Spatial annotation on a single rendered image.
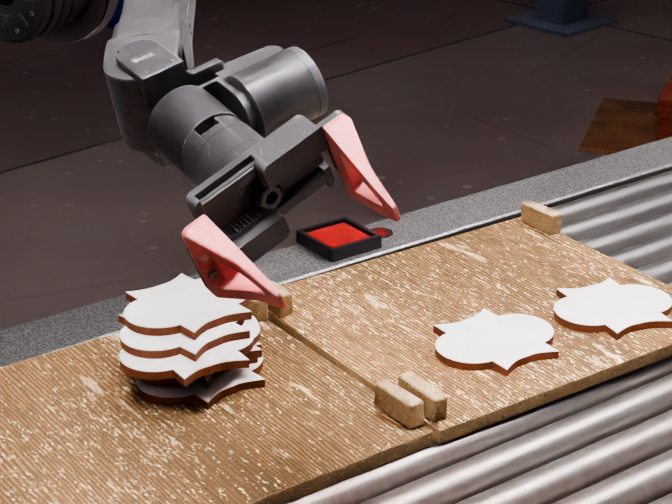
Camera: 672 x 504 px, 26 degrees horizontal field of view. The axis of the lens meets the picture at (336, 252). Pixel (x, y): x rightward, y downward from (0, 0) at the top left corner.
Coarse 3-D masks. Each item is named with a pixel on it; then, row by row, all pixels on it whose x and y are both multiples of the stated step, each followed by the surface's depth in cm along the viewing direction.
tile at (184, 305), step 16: (160, 288) 148; (176, 288) 148; (192, 288) 148; (144, 304) 145; (160, 304) 145; (176, 304) 145; (192, 304) 145; (208, 304) 145; (224, 304) 145; (240, 304) 145; (128, 320) 141; (144, 320) 141; (160, 320) 141; (176, 320) 141; (192, 320) 141; (208, 320) 141; (224, 320) 143; (240, 320) 143; (192, 336) 140
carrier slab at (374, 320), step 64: (384, 256) 172; (448, 256) 172; (512, 256) 172; (576, 256) 172; (320, 320) 156; (384, 320) 156; (448, 320) 156; (448, 384) 144; (512, 384) 144; (576, 384) 145
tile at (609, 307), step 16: (560, 288) 161; (576, 288) 161; (592, 288) 161; (608, 288) 161; (624, 288) 161; (640, 288) 161; (656, 288) 161; (560, 304) 158; (576, 304) 158; (592, 304) 158; (608, 304) 158; (624, 304) 158; (640, 304) 158; (656, 304) 158; (560, 320) 155; (576, 320) 154; (592, 320) 154; (608, 320) 154; (624, 320) 154; (640, 320) 154; (656, 320) 154
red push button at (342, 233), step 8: (336, 224) 182; (344, 224) 182; (312, 232) 180; (320, 232) 180; (328, 232) 180; (336, 232) 180; (344, 232) 180; (352, 232) 180; (360, 232) 180; (320, 240) 178; (328, 240) 178; (336, 240) 178; (344, 240) 178; (352, 240) 178
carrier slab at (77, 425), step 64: (0, 384) 144; (64, 384) 144; (128, 384) 144; (320, 384) 144; (0, 448) 133; (64, 448) 133; (128, 448) 133; (192, 448) 133; (256, 448) 133; (320, 448) 133; (384, 448) 133
